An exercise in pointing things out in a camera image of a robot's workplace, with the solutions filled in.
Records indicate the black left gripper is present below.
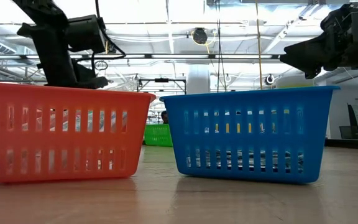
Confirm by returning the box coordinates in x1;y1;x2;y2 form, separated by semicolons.
17;21;109;90

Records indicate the toothbrush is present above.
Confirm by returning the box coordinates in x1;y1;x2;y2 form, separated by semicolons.
109;79;140;93

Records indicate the orange plastic basket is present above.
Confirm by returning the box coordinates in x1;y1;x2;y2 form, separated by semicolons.
0;81;157;184

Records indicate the yellow plastic basket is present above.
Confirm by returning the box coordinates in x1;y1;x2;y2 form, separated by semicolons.
214;123;276;134

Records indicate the blue plastic basket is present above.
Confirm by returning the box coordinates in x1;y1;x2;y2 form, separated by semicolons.
159;85;341;184

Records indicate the white building column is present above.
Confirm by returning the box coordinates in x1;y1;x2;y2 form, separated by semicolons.
186;63;211;95

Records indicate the green plastic basket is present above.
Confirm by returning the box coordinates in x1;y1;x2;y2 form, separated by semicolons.
144;123;173;147

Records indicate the black hanging cable loop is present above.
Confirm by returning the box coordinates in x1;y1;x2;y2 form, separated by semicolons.
93;60;109;72

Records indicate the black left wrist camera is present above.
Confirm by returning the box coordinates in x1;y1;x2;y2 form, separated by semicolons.
65;14;107;54

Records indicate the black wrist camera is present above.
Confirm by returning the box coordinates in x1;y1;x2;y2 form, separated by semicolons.
320;2;353;32
65;14;107;54

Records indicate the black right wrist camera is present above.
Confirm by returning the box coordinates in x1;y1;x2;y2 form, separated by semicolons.
320;2;353;32

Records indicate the yellow cable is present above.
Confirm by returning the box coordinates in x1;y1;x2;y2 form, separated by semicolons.
255;0;263;90

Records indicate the black left wrist camera cable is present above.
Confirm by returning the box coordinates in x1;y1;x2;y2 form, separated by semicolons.
68;0;127;62

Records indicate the black background rig frame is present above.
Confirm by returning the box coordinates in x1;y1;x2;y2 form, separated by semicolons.
136;78;188;95

